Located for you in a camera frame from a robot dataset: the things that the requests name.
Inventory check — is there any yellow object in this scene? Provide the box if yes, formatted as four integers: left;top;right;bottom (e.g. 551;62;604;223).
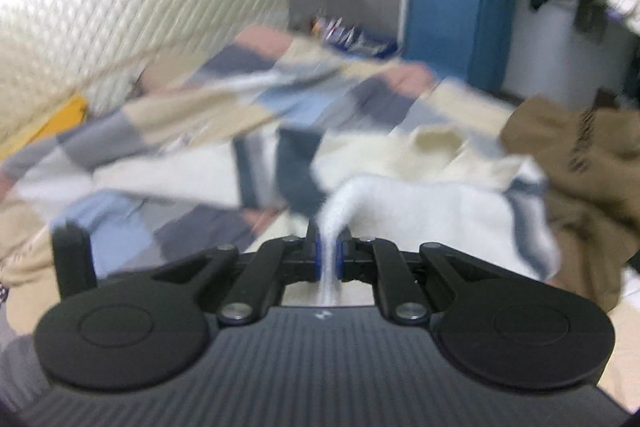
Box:
30;96;89;142

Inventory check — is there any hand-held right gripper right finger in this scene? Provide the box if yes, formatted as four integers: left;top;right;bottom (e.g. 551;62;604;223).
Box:
336;227;494;325

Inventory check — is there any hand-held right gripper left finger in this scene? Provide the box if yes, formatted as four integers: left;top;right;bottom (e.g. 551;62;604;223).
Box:
150;219;322;325

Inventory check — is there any pile of colourful packets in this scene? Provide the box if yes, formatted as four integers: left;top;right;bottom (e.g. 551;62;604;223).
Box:
312;16;399;58

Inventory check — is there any blue mat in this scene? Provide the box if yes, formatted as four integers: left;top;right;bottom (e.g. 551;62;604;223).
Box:
404;0;483;90

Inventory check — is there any patchwork quilt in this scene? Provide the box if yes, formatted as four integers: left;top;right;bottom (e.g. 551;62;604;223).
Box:
0;26;516;308

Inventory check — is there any cream quilted headboard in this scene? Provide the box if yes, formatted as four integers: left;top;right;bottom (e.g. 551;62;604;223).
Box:
0;0;291;158

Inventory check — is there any brown printed hoodie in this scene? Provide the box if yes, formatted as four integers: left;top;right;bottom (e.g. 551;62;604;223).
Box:
500;89;640;314

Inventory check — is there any white and blue fluffy sweater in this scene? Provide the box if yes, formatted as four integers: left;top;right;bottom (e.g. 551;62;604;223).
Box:
232;124;562;309

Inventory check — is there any olive hanging garment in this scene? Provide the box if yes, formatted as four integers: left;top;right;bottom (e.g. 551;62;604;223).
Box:
574;0;609;44

